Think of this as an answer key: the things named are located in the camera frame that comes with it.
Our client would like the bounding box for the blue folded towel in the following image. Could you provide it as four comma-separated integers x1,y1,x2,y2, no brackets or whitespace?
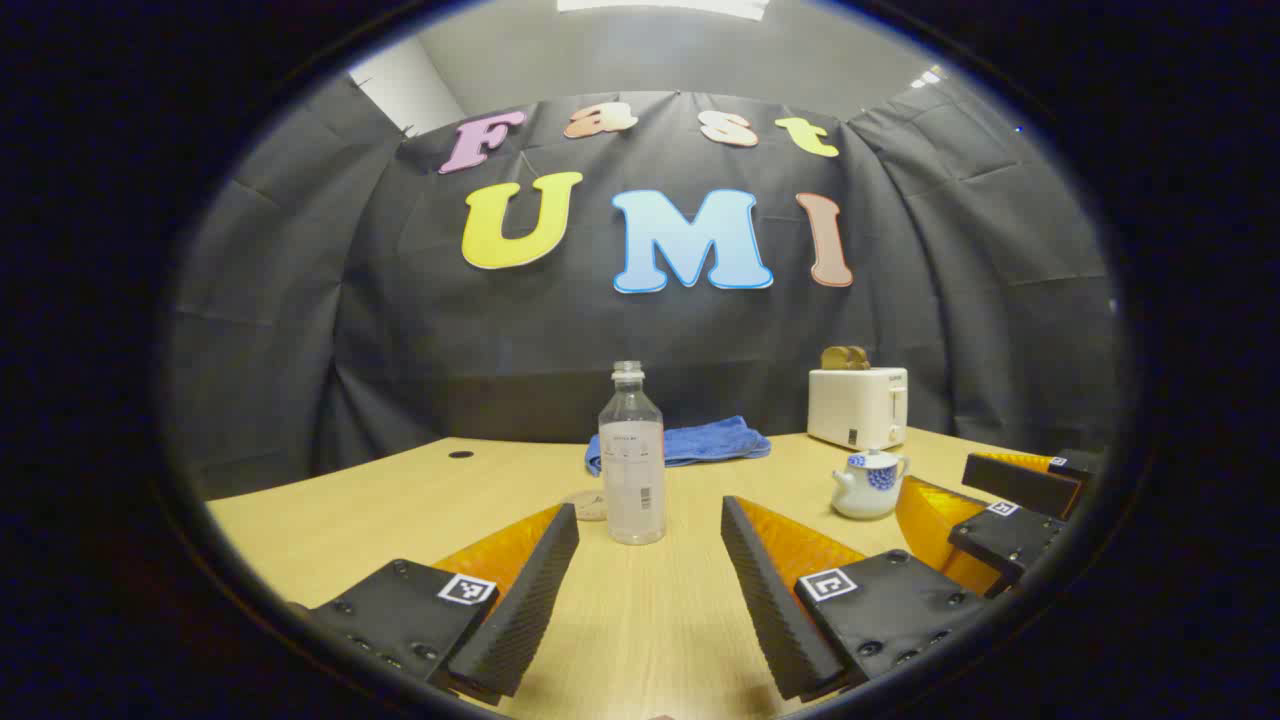
585,416,772,477

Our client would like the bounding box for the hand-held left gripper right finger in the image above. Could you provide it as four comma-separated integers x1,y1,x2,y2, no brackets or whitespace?
720,495,1001,701

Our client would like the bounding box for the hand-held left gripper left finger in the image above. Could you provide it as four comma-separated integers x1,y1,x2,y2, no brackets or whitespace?
290,503,581,706

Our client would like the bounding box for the ceiling light panel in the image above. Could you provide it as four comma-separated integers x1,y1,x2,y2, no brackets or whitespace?
556,0,771,21

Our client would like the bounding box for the white toaster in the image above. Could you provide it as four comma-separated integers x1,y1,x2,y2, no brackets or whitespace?
807,367,909,452

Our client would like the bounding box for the white blue-flowered teacup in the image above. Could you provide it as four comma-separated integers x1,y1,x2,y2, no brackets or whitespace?
832,460,911,521

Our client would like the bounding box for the clear plastic water bottle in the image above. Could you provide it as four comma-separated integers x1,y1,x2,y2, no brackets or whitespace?
598,361,667,546

